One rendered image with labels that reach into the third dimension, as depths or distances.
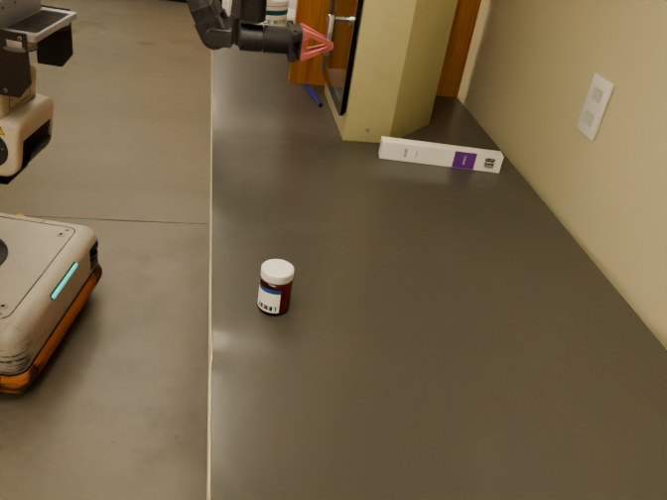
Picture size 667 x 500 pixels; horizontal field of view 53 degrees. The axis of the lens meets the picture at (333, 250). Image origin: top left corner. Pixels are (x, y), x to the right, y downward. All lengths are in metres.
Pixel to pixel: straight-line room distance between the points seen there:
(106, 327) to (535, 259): 1.59
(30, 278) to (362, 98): 1.18
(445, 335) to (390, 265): 0.19
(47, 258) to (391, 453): 1.65
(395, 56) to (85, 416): 1.35
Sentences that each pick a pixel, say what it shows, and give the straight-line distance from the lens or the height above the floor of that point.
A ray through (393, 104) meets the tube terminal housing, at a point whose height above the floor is 1.04.
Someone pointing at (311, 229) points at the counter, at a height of 0.94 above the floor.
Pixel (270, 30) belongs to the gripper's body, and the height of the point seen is 1.16.
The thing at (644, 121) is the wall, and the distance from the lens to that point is 1.30.
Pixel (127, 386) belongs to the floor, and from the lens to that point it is 2.22.
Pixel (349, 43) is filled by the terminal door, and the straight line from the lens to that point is 1.52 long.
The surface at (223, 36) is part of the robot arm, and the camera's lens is 1.49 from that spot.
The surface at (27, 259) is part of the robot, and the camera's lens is 2.30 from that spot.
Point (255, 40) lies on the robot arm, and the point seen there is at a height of 1.14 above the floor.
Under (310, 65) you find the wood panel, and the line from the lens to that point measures 1.89.
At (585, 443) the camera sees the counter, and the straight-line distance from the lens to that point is 0.94.
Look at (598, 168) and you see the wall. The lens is 1.40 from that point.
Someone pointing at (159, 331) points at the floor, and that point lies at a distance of 2.41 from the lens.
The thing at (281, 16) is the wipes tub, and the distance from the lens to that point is 2.15.
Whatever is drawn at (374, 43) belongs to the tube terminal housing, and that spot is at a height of 1.17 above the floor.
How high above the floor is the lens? 1.55
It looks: 32 degrees down
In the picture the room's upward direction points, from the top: 9 degrees clockwise
